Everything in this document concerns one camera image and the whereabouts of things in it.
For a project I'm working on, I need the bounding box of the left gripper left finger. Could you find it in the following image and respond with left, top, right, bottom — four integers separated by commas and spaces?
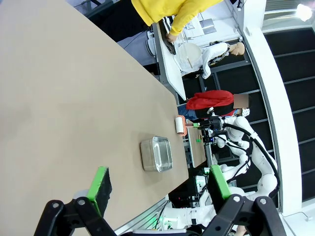
33, 166, 116, 236

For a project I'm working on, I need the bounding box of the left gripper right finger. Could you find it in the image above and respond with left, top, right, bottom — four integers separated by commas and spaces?
201, 164, 288, 236

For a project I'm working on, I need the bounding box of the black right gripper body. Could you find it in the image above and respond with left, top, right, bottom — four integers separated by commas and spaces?
203, 116, 222, 131

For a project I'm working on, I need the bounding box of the lint roller with pink handle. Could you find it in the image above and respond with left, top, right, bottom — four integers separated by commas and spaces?
174, 115, 197, 137

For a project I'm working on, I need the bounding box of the yellow sleeved forearm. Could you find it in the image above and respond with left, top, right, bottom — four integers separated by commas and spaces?
169, 7, 200, 37

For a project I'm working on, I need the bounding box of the seated person in red jacket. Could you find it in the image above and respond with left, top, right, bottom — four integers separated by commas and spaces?
177, 89, 251, 121

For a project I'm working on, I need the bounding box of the small brown background table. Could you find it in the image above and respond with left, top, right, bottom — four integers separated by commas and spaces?
188, 127, 208, 168

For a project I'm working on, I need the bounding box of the rectangular stainless steel container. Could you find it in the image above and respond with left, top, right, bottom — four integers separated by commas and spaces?
139, 136, 174, 173

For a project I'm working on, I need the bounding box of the white side table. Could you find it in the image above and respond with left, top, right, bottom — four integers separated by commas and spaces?
152, 23, 187, 101

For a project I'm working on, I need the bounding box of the white building pillar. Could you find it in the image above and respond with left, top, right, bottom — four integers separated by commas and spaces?
240, 0, 303, 217

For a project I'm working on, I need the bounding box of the mannequin in white shirt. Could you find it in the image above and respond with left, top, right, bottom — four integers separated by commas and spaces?
201, 41, 246, 80

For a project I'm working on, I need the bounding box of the white round disc with stick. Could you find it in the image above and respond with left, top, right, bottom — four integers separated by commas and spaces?
178, 43, 203, 69

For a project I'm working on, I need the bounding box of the person torso in yellow hoodie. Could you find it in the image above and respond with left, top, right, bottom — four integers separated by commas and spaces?
131, 0, 224, 27

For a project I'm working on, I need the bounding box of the black cable on robot arm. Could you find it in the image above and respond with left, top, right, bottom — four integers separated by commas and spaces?
222, 122, 281, 200

